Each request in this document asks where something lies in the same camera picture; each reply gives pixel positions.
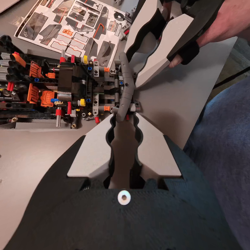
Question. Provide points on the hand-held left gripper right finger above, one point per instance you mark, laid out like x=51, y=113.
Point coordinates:
x=158, y=156

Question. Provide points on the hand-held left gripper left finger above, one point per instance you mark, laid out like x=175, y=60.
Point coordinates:
x=91, y=154

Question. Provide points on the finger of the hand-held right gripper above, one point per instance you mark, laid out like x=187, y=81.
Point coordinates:
x=140, y=21
x=171, y=43

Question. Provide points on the black orange lego car model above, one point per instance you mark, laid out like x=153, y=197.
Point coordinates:
x=66, y=78

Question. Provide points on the small grey lego piece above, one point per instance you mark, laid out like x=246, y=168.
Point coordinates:
x=128, y=17

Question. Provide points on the grey lego connector red pin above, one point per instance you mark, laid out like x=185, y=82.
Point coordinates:
x=125, y=27

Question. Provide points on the black round lego piece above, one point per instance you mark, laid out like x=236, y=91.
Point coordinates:
x=117, y=16

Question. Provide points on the grey lego beam piece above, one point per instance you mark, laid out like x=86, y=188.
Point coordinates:
x=118, y=1

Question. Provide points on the lego sticker sheet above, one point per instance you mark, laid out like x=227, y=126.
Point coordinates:
x=58, y=11

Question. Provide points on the person's right hand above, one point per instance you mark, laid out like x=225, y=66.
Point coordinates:
x=230, y=19

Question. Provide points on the person's leg in blue jeans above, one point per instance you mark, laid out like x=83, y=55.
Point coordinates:
x=224, y=156

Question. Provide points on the white booklet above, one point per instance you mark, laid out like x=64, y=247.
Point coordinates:
x=7, y=3

